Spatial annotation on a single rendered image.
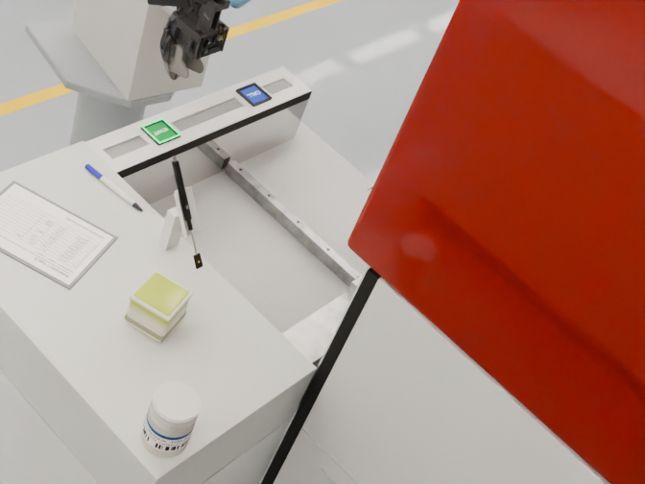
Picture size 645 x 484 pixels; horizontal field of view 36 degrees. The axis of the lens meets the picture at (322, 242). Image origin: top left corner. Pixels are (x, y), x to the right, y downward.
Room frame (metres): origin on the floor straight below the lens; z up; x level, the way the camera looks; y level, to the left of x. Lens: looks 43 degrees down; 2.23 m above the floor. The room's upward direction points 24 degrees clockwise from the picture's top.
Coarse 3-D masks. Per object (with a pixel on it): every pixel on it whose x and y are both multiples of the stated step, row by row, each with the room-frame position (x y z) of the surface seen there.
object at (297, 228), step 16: (240, 176) 1.60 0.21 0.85; (256, 192) 1.57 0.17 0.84; (272, 208) 1.55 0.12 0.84; (288, 224) 1.53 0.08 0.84; (304, 224) 1.53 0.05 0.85; (304, 240) 1.51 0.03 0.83; (320, 240) 1.51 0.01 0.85; (320, 256) 1.49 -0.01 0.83; (336, 256) 1.48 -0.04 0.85; (336, 272) 1.46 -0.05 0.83; (352, 272) 1.46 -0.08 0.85
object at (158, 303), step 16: (144, 288) 1.04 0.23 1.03; (160, 288) 1.06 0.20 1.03; (176, 288) 1.07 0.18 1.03; (144, 304) 1.01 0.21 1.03; (160, 304) 1.02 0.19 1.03; (176, 304) 1.04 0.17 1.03; (128, 320) 1.02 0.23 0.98; (144, 320) 1.01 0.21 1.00; (160, 320) 1.01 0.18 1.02; (176, 320) 1.04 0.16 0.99; (160, 336) 1.01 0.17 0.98
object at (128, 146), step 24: (288, 72) 1.85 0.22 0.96; (216, 96) 1.66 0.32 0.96; (240, 96) 1.70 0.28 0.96; (288, 96) 1.77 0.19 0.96; (144, 120) 1.50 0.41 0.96; (168, 120) 1.53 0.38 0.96; (192, 120) 1.57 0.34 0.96; (216, 120) 1.59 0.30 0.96; (240, 120) 1.62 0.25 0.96; (96, 144) 1.38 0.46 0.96; (120, 144) 1.41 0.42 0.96; (144, 144) 1.44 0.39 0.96; (168, 144) 1.46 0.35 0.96; (120, 168) 1.35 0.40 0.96
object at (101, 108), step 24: (48, 24) 1.84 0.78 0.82; (48, 48) 1.76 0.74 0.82; (72, 48) 1.80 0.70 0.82; (72, 72) 1.72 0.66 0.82; (96, 72) 1.75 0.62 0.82; (96, 96) 1.69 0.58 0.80; (120, 96) 1.71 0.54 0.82; (168, 96) 1.78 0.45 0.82; (96, 120) 1.76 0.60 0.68; (120, 120) 1.78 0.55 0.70; (72, 144) 1.78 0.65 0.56
